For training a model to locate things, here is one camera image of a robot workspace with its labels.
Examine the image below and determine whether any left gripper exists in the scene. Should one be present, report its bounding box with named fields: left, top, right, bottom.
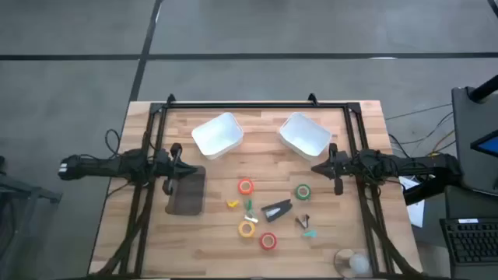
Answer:
left=155, top=142, right=198, bottom=196

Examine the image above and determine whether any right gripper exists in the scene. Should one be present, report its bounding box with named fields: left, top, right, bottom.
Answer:
left=310, top=142, right=353, bottom=196

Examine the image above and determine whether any green tape roll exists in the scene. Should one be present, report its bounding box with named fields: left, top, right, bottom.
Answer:
left=294, top=183, right=312, bottom=201

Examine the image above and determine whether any black stapler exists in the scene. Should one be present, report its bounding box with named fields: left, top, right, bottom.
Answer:
left=260, top=198, right=293, bottom=223

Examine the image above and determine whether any orange tape roll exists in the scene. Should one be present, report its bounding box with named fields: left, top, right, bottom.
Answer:
left=237, top=177, right=255, bottom=196

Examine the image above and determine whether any yellow tape roll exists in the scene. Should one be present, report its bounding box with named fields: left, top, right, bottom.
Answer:
left=237, top=220, right=257, bottom=239

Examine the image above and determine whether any red tape roll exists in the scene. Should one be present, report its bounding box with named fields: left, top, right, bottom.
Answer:
left=259, top=232, right=278, bottom=251

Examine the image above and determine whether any smoky translucent plastic bin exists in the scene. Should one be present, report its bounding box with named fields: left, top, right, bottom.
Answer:
left=164, top=165, right=207, bottom=217

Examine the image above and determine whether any white plastic bin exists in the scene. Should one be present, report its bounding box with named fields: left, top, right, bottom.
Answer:
left=191, top=111, right=245, bottom=161
left=278, top=111, right=333, bottom=161

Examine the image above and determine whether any white paper sheet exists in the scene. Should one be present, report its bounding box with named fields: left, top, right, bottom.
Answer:
left=398, top=174, right=426, bottom=229

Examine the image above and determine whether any black bar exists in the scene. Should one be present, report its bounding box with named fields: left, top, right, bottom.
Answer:
left=403, top=181, right=462, bottom=206

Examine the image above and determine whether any dark grey desk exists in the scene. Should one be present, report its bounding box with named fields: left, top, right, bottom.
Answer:
left=443, top=184, right=498, bottom=280

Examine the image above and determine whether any monitor platform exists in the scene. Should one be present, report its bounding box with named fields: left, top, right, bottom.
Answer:
left=451, top=86, right=498, bottom=197

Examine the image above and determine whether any grey metal stand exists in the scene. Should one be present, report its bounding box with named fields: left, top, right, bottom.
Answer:
left=0, top=155, right=63, bottom=250

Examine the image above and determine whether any black keyboard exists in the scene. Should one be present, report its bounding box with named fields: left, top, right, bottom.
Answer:
left=439, top=217, right=498, bottom=265

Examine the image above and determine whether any blue monitor screen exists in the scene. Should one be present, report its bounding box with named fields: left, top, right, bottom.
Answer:
left=469, top=130, right=498, bottom=159

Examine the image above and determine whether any black pole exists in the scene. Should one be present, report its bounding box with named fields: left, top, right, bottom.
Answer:
left=466, top=73, right=498, bottom=104

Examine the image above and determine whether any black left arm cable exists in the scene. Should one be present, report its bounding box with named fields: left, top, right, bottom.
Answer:
left=104, top=128, right=122, bottom=157

